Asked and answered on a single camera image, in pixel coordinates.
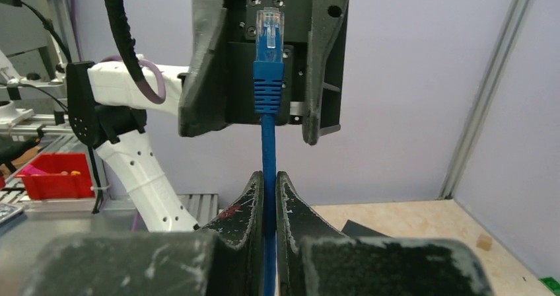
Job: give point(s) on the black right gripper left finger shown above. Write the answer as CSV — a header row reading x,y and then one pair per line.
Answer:
x,y
223,257

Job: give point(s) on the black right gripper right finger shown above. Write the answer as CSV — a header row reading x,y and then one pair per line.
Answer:
x,y
314,258

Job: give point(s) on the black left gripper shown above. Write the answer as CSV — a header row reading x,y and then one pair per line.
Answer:
x,y
284,57

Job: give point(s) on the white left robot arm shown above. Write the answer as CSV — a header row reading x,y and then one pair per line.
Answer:
x,y
108,104

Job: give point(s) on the black flat mat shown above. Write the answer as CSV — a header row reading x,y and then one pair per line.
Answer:
x,y
354,229

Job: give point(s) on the small wooden cube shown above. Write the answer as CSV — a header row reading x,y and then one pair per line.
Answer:
x,y
484,242

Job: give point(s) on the red plastic bin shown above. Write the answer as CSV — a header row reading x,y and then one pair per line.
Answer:
x,y
57,176

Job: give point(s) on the small green block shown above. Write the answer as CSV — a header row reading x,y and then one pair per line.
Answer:
x,y
552,284

